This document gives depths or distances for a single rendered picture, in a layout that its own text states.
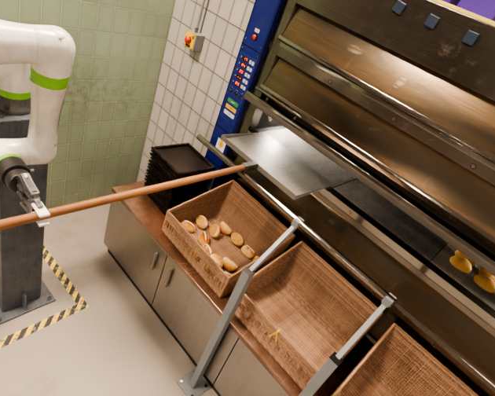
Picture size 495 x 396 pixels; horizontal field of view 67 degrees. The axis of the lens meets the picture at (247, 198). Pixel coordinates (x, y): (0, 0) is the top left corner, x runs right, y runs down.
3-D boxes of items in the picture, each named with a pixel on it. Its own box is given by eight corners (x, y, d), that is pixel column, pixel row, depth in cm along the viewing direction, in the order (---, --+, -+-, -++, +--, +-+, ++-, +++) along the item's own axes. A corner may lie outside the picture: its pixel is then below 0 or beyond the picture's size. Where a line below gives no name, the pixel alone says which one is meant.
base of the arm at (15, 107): (-24, 86, 157) (-26, 71, 154) (14, 85, 168) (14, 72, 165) (1, 116, 146) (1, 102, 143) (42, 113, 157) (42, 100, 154)
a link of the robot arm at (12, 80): (-17, 85, 148) (-20, 36, 138) (26, 86, 159) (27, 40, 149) (-7, 100, 142) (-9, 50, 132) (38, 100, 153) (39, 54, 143)
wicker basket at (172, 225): (221, 211, 251) (233, 177, 236) (279, 269, 225) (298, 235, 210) (159, 229, 217) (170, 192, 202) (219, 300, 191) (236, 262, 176)
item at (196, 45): (191, 45, 239) (195, 29, 233) (200, 52, 234) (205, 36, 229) (181, 45, 233) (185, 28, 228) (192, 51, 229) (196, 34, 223)
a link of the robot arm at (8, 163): (-8, 181, 128) (-9, 158, 123) (29, 175, 137) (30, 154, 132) (-2, 191, 126) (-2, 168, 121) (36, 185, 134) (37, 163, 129)
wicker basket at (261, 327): (282, 272, 224) (302, 238, 209) (358, 344, 198) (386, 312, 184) (225, 306, 189) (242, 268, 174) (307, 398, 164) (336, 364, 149)
